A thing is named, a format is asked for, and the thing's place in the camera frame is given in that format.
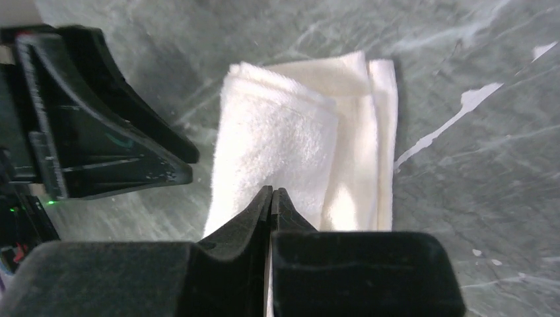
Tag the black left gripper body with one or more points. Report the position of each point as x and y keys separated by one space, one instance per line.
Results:
x=24 y=222

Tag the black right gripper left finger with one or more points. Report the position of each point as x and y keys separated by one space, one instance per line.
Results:
x=222 y=275

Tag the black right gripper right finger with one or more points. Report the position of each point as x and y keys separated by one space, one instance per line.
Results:
x=356 y=273

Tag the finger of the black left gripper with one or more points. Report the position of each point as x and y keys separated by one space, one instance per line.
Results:
x=83 y=149
x=91 y=56

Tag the white terry towel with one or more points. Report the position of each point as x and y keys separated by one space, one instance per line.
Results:
x=323 y=129

